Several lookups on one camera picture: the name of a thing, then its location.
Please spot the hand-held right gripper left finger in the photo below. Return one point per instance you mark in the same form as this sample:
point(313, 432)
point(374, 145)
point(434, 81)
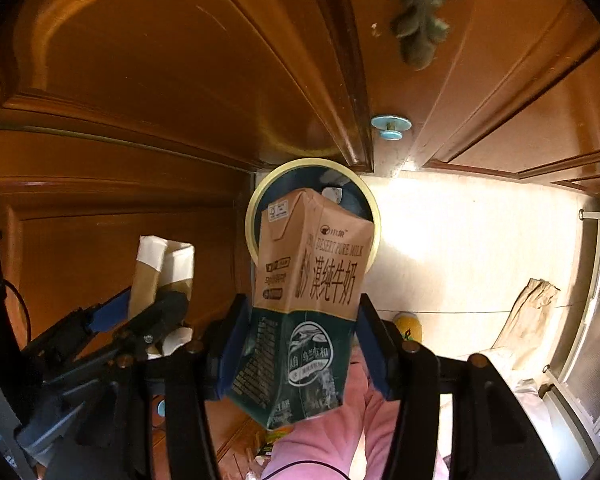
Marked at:
point(232, 350)

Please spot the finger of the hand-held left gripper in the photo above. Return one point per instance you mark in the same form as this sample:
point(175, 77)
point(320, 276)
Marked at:
point(155, 316)
point(107, 310)

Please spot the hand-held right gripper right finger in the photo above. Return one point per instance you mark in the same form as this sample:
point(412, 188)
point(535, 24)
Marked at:
point(372, 355)

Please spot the brown white paper cup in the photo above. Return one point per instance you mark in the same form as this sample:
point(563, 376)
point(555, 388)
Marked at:
point(150, 270)

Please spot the brown green milk carton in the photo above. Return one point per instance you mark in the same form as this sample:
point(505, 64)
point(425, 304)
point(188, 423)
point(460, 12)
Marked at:
point(305, 285)

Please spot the round black bin cream rim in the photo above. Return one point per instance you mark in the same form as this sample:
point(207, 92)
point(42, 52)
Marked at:
point(305, 177)

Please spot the yellow slipper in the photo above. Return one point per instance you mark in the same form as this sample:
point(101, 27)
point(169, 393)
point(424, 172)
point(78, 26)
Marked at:
point(410, 329)

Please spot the wooden cabinet door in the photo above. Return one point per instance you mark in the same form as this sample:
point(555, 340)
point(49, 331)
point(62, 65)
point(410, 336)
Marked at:
point(505, 85)
point(155, 50)
point(80, 220)

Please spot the pink fleece pants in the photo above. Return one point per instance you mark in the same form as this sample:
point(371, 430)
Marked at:
point(340, 445)

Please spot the beige crumpled cloth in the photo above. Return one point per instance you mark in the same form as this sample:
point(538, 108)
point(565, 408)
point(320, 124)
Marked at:
point(530, 315)

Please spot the white paper scrap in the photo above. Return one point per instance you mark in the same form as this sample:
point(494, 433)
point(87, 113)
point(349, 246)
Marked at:
point(332, 194)

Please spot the glass door cabinet appliance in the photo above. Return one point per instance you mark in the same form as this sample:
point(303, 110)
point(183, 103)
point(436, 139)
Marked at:
point(595, 310)

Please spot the pale blue cabinet knob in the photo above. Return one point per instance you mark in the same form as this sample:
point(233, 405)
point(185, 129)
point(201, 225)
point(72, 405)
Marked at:
point(391, 125)

